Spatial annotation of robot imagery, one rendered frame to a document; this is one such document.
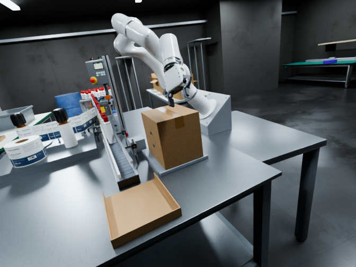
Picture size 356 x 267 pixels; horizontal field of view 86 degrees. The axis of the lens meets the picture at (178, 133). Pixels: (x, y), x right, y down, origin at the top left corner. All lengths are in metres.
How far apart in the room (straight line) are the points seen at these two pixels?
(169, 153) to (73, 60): 5.54
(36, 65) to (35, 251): 5.85
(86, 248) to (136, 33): 0.91
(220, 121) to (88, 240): 1.08
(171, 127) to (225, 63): 5.42
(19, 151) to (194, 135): 1.12
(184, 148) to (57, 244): 0.66
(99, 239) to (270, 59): 7.04
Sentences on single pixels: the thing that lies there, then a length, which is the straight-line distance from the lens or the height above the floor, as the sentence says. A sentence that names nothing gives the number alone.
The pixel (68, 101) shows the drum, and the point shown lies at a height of 0.79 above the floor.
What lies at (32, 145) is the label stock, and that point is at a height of 1.00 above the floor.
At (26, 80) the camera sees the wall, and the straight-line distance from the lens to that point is 6.60.
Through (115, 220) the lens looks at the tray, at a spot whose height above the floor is 0.83.
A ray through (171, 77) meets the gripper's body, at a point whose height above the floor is 1.32.
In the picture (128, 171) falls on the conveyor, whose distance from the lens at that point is 1.05.
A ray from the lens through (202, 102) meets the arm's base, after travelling 1.44.
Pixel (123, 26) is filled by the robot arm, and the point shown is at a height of 1.58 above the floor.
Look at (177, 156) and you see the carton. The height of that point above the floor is 0.91.
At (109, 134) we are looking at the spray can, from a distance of 1.45.
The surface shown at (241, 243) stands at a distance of 1.49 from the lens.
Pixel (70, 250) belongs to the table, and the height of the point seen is 0.83.
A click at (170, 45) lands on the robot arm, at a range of 0.92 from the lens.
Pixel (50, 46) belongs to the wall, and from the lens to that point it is 6.43.
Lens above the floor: 1.39
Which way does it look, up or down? 21 degrees down
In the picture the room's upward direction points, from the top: 9 degrees counter-clockwise
